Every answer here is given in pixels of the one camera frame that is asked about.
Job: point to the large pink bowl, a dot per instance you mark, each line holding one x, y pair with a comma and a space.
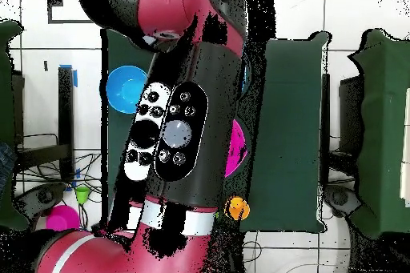
235, 148

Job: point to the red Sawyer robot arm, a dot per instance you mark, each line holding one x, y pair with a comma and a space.
214, 109

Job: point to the orange cup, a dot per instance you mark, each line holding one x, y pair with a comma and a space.
239, 208

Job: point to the dark green table cloth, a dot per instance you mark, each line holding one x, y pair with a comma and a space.
288, 125

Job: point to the small green cup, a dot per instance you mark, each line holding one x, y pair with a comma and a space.
82, 193

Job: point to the blue tape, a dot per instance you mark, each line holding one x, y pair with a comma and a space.
75, 79

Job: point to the black box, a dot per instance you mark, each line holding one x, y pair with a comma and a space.
350, 116

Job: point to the black equipment base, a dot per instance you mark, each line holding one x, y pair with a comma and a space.
341, 197
41, 196

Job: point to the pink cup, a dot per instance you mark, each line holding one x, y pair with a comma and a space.
62, 218

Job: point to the green cloth covered table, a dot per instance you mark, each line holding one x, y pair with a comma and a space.
6, 45
381, 125

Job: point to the dark blue fabric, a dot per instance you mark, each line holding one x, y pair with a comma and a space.
6, 161

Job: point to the black post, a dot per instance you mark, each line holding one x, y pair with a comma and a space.
325, 119

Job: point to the black stand frame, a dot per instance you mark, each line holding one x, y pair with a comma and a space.
65, 119

